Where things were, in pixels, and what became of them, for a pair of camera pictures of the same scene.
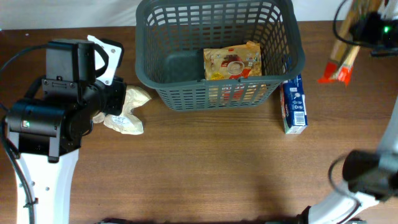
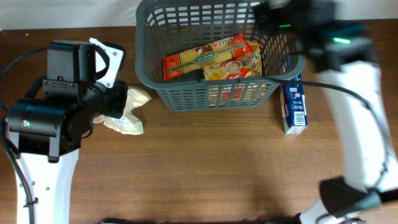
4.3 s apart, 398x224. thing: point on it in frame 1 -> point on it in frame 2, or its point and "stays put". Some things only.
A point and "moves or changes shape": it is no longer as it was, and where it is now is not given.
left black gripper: (118, 97) stays put
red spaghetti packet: (339, 68) moves or changes shape
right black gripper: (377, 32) -> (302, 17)
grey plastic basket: (171, 36) stays put
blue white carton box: (293, 106) stays put
